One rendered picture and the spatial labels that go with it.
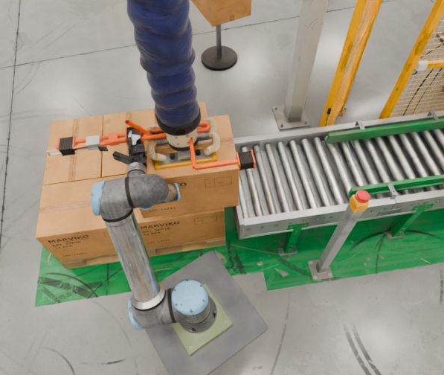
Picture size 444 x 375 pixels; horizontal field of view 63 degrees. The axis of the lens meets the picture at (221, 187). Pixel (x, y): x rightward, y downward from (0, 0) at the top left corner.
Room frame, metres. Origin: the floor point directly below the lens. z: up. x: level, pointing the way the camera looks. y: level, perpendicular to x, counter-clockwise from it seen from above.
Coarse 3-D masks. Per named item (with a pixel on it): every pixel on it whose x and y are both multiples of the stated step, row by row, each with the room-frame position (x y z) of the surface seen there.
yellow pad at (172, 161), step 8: (168, 152) 1.27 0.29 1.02; (176, 152) 1.26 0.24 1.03; (200, 152) 1.24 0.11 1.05; (168, 160) 1.21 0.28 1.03; (176, 160) 1.20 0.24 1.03; (184, 160) 1.20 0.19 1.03; (200, 160) 1.20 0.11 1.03; (208, 160) 1.20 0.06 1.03; (216, 160) 1.20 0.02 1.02; (160, 168) 1.16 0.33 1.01
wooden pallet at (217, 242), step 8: (200, 240) 1.13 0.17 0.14; (208, 240) 1.14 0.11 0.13; (216, 240) 1.14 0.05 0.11; (224, 240) 1.15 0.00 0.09; (152, 248) 1.09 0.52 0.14; (160, 248) 1.09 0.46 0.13; (168, 248) 1.14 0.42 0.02; (176, 248) 1.13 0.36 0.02; (184, 248) 1.13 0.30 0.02; (192, 248) 1.13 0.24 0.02; (200, 248) 1.13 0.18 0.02; (96, 256) 1.04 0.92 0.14; (104, 256) 1.04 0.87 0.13; (112, 256) 1.09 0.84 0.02; (64, 264) 1.01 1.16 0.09; (72, 264) 1.01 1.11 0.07; (80, 264) 1.02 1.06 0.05; (88, 264) 1.03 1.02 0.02; (96, 264) 1.03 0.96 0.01
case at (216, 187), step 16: (144, 128) 1.47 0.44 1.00; (224, 128) 1.44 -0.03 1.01; (144, 144) 1.34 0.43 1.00; (208, 144) 1.32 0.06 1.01; (224, 144) 1.32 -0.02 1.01; (224, 160) 1.21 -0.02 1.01; (176, 176) 1.11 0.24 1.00; (192, 176) 1.12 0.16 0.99; (208, 176) 1.13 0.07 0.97; (224, 176) 1.14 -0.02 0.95; (192, 192) 1.12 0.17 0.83; (208, 192) 1.13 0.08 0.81; (224, 192) 1.14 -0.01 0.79; (160, 208) 1.10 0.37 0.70; (176, 208) 1.11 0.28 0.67; (192, 208) 1.12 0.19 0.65; (208, 208) 1.13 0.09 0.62
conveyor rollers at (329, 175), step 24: (384, 144) 1.64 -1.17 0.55; (408, 144) 1.63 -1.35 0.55; (432, 144) 1.63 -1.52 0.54; (264, 168) 1.47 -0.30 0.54; (288, 168) 1.46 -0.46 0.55; (312, 168) 1.46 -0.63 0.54; (336, 168) 1.47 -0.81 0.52; (384, 168) 1.44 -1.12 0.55; (408, 168) 1.43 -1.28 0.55; (432, 168) 1.43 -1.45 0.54; (240, 192) 1.28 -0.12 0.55; (264, 192) 1.29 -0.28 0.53; (312, 192) 1.27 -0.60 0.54; (336, 192) 1.26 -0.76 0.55; (408, 192) 1.24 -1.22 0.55
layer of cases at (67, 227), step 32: (64, 128) 1.92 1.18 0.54; (96, 128) 1.91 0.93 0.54; (64, 160) 1.61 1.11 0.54; (96, 160) 1.60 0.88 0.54; (64, 192) 1.34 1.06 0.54; (64, 224) 1.10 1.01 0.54; (96, 224) 1.09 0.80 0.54; (160, 224) 1.10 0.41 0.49; (192, 224) 1.13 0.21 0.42; (224, 224) 1.15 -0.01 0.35; (64, 256) 1.02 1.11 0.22
